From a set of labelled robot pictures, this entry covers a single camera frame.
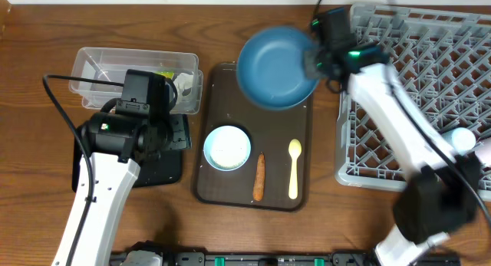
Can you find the yellow plastic spoon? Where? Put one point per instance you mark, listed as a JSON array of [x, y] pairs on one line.
[[294, 150]]

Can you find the clear plastic bin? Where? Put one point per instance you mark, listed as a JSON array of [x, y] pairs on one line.
[[111, 64]]

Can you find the orange carrot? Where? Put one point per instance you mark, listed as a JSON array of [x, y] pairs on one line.
[[259, 183]]

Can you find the grey dishwasher rack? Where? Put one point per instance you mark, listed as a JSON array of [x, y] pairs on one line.
[[443, 61]]

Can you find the brown serving tray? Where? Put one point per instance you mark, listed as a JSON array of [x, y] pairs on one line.
[[270, 133]]

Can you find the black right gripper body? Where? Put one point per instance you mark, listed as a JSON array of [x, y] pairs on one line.
[[315, 64]]

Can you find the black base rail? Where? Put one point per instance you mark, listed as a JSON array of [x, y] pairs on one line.
[[336, 259]]

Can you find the pink plastic cup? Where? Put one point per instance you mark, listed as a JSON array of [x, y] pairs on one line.
[[483, 152]]

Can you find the crumpled white napkin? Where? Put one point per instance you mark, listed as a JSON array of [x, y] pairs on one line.
[[185, 87]]

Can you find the light blue rice bowl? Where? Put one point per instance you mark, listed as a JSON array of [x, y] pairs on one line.
[[227, 148]]

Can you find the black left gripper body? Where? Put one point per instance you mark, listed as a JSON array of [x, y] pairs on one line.
[[180, 131]]

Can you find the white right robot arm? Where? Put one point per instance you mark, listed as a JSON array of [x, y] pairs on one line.
[[441, 194]]

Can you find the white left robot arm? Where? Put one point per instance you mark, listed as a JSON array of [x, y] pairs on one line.
[[133, 141]]

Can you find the black tray bin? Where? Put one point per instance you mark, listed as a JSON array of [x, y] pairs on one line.
[[166, 170]]

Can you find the pandan cake wrapper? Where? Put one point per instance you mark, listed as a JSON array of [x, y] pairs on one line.
[[166, 74]]

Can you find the dark blue plate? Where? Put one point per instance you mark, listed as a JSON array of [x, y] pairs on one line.
[[270, 69]]

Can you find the light blue cup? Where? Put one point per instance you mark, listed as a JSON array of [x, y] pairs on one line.
[[461, 139]]

